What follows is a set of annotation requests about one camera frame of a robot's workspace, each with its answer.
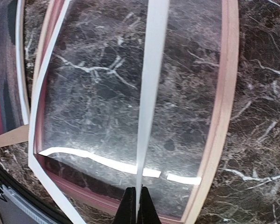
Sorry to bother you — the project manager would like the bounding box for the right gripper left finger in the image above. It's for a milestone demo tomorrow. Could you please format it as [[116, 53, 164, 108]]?
[[113, 187, 136, 224]]

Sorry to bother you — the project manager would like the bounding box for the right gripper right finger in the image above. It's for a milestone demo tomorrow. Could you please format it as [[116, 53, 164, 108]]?
[[137, 187, 161, 224]]

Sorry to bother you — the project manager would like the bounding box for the pink wooden picture frame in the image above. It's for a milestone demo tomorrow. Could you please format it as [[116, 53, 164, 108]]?
[[28, 0, 239, 224]]

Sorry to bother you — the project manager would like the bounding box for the clear acrylic sheet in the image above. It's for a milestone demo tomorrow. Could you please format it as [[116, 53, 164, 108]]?
[[37, 0, 222, 220]]

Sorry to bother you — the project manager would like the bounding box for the brown cardboard backing board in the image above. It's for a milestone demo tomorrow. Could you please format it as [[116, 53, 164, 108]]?
[[0, 125, 29, 147]]

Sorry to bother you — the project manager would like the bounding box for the red and grey photo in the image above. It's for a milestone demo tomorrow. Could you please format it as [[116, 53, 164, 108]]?
[[0, 0, 29, 135]]

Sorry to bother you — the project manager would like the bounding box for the white mat board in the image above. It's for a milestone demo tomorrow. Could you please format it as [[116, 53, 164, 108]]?
[[28, 0, 169, 224]]

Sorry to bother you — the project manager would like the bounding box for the black front rail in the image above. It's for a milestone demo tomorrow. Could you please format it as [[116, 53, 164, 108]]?
[[0, 166, 72, 224]]

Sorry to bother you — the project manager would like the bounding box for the white slotted cable duct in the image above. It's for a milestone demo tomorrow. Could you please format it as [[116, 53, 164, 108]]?
[[0, 185, 58, 224]]

